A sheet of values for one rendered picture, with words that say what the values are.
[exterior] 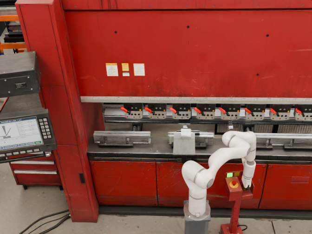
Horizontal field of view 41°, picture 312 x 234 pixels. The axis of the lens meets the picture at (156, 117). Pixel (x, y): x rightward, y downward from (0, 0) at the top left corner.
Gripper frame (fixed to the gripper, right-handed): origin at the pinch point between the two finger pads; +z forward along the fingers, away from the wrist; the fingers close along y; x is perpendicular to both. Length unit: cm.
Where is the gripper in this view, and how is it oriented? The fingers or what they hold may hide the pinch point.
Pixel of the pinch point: (245, 187)
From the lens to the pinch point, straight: 359.3
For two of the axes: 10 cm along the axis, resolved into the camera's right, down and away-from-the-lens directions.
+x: 9.9, -1.1, 0.8
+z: 0.3, 7.2, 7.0
